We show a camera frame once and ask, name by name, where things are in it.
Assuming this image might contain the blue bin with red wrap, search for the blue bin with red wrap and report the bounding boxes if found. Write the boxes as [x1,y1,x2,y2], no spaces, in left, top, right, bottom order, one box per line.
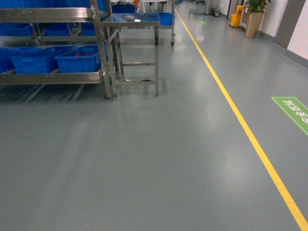
[55,45,101,73]

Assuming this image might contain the empty blue bin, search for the empty blue bin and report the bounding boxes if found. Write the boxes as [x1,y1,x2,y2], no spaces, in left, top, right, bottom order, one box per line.
[11,45,77,74]

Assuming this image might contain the steel shelf rack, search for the steel shelf rack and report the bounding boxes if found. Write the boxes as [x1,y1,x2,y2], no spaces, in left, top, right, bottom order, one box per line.
[0,0,116,98]

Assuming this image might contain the yellow mop bucket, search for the yellow mop bucket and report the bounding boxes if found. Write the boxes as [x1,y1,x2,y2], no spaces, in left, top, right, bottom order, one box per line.
[230,5,244,28]

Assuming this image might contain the blue bin far left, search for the blue bin far left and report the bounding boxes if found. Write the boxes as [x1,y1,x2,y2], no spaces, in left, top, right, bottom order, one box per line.
[0,47,41,73]

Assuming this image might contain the steel side table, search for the steel side table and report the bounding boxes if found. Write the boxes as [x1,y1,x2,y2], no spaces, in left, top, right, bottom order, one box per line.
[102,13,160,96]

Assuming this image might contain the red bubble wrap bags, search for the red bubble wrap bags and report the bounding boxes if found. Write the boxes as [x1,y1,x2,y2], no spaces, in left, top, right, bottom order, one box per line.
[74,52,93,57]

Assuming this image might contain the potted plant gold pot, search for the potted plant gold pot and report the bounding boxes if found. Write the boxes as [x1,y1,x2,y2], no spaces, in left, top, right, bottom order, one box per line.
[244,0,271,38]

